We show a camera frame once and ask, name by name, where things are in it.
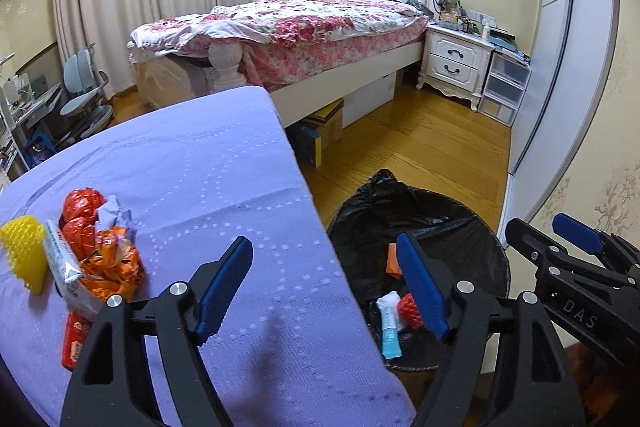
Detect white and blue tube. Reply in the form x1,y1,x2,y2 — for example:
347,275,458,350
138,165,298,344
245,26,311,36
376,292,403,360

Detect clutter on nightstand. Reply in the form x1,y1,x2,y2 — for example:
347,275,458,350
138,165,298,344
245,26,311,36
432,0,516,40

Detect pink floral quilt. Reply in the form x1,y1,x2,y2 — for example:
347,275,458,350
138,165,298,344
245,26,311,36
129,0,431,92

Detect pale green desk chair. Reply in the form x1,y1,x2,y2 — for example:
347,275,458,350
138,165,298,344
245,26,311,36
60,42,115,142

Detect blue stool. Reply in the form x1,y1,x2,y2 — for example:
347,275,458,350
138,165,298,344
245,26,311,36
25,134,51,168

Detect red foam fruit net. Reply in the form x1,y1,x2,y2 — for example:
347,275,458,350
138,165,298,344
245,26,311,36
398,294,426,332

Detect red plastic bag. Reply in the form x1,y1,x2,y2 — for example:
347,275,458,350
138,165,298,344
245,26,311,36
60,188,108,260

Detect black trash bag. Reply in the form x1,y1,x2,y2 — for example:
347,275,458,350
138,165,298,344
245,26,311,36
327,169,511,358

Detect red packet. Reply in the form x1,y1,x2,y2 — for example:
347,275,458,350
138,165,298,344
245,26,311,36
61,311,93,370

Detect orange paper scrap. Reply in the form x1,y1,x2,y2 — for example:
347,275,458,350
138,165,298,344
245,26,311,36
387,243,406,280

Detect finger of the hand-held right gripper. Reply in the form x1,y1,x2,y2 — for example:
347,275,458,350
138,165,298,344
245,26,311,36
552,213,640,279
505,218,567,269

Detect white wrapper packet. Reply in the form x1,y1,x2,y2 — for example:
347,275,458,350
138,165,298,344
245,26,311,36
42,219,108,323

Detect dark round trash bin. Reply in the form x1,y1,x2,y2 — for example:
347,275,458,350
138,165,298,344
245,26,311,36
370,257,511,374

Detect white carved nightstand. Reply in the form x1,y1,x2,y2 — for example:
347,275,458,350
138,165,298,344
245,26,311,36
416,24,496,112

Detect white cardboard box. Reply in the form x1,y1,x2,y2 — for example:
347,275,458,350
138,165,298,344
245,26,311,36
342,72,398,128

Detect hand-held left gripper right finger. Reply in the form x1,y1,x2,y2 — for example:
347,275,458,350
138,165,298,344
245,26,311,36
395,232,586,427

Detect pale tissue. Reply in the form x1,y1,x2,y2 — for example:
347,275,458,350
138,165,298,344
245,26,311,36
95,196,132,233

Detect white bookshelf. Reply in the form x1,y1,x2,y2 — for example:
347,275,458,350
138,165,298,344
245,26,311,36
0,54,31,180

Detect orange snack wrapper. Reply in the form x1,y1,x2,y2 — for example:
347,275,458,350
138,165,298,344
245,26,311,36
80,227,146,303

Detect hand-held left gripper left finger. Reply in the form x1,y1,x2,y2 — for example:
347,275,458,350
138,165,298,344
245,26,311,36
60,236,254,427

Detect grey study desk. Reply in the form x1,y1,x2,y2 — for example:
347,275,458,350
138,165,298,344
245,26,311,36
15,77,63,142

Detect white sliding wardrobe door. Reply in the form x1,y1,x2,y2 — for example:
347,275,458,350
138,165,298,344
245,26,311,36
507,0,618,233

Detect yellow foam fruit net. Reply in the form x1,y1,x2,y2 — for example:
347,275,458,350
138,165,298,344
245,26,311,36
0,215,48,295

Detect brown cardboard box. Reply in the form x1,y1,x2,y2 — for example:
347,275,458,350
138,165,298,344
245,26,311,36
300,99,346,168

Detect clear plastic drawer unit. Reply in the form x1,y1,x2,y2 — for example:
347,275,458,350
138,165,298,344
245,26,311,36
477,52,532,128

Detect purple dotted bed sheet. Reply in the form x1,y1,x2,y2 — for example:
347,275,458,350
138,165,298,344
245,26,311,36
0,86,418,427

